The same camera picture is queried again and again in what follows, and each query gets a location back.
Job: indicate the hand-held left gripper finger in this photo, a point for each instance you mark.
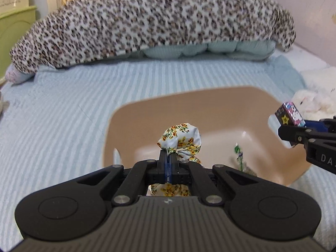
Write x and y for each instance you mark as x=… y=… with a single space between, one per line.
x=166 y=170
x=171 y=170

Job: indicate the leopard print blanket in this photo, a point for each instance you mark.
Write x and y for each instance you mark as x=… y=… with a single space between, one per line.
x=147 y=23

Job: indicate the floral yellow fabric scrunchie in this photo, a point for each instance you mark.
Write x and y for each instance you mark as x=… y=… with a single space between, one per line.
x=181 y=138

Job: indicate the light green quilted duvet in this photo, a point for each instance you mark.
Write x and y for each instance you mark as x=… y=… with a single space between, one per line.
x=204 y=50

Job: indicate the green white candy wrapper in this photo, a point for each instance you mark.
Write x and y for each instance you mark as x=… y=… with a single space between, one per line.
x=240 y=157

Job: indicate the pale pink pillow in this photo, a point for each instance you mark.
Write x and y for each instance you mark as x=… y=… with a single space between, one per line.
x=15 y=74

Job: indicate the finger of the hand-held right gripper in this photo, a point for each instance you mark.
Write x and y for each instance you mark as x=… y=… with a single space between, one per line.
x=316 y=126
x=294 y=134

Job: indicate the white fluffy plush toy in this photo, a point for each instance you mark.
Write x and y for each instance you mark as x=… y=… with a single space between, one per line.
x=319 y=94

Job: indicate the green wooden cabinet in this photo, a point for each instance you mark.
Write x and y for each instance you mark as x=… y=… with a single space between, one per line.
x=13 y=34

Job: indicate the pale pink padded panel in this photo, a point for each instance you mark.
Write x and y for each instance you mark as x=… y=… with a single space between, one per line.
x=307 y=13

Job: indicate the small colourful patterned box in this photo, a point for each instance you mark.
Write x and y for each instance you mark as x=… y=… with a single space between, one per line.
x=290 y=114

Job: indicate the beige plastic basin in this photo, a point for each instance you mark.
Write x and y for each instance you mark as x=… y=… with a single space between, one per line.
x=210 y=113

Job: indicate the light blue striped bedspread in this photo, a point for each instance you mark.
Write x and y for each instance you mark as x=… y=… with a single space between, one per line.
x=60 y=126

